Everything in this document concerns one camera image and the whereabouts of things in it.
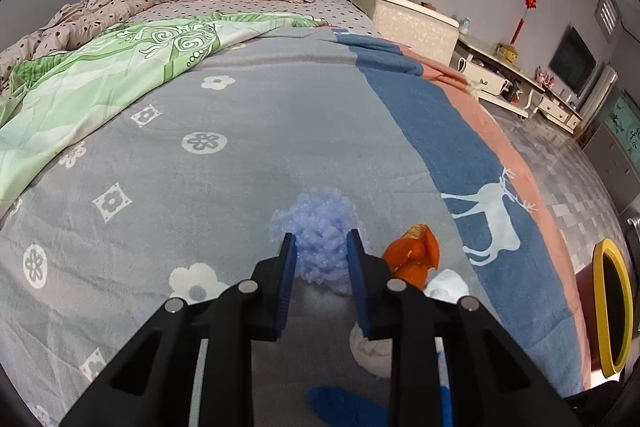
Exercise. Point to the orange peel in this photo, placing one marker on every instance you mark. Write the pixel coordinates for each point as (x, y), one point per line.
(412, 257)

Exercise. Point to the louvred wall window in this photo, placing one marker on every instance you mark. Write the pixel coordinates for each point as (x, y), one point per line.
(608, 14)

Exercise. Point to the cream bedside cabinet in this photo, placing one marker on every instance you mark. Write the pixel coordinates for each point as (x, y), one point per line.
(410, 19)

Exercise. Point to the white standing air conditioner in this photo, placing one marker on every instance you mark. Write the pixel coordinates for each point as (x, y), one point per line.
(600, 92)

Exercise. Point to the yellow plastic bin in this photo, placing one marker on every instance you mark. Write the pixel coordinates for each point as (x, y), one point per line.
(607, 307)

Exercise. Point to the purple fluffy paper ball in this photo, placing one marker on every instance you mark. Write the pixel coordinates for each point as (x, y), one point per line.
(320, 232)

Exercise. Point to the green framed board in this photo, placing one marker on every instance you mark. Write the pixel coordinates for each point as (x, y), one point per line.
(625, 122)

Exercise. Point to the grey deer print blanket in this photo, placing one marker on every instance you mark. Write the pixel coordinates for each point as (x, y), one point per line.
(300, 117)

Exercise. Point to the white cloth item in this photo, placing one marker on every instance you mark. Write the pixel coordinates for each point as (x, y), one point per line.
(447, 284)

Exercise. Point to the pink cherry print duvet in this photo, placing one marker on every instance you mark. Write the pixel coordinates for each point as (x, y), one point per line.
(75, 17)

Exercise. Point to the grey drawer cabinet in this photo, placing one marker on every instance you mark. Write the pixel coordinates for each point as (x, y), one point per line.
(612, 167)

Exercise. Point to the pink toy figures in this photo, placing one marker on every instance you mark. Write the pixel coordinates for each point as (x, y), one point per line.
(546, 78)

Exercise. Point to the blue cloth item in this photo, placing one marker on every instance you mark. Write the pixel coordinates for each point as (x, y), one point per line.
(345, 404)

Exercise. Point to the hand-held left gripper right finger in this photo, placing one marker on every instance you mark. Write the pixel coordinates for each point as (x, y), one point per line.
(359, 287)

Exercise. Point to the blue white baby bottle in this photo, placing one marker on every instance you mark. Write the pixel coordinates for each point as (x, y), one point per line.
(464, 26)

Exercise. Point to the green patterned quilt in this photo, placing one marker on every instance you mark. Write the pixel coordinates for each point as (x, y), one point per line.
(100, 77)

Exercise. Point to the cream television cabinet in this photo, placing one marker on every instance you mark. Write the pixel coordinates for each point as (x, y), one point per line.
(557, 109)

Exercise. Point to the cream coffee table with drawer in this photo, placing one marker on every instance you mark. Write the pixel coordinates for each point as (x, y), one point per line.
(492, 74)

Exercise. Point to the black wall television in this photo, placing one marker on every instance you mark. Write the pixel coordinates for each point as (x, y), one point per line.
(572, 59)

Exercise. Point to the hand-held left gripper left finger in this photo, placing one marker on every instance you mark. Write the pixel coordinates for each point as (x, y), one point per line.
(287, 287)

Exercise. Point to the dotted bed sheet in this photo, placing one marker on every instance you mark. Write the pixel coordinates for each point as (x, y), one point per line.
(280, 9)

